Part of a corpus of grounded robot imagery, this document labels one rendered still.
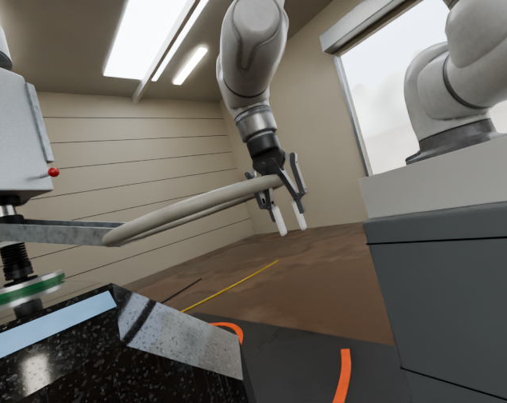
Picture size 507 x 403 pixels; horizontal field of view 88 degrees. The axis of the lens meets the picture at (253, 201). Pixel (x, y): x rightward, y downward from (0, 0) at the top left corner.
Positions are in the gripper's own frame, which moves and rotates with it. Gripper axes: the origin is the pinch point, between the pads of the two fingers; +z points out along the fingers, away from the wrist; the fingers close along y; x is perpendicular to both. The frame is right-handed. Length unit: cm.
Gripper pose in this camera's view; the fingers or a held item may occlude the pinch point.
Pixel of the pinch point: (289, 218)
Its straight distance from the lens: 62.1
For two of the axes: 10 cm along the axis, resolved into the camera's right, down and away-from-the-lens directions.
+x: -4.1, 1.3, -9.1
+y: -8.5, 3.1, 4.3
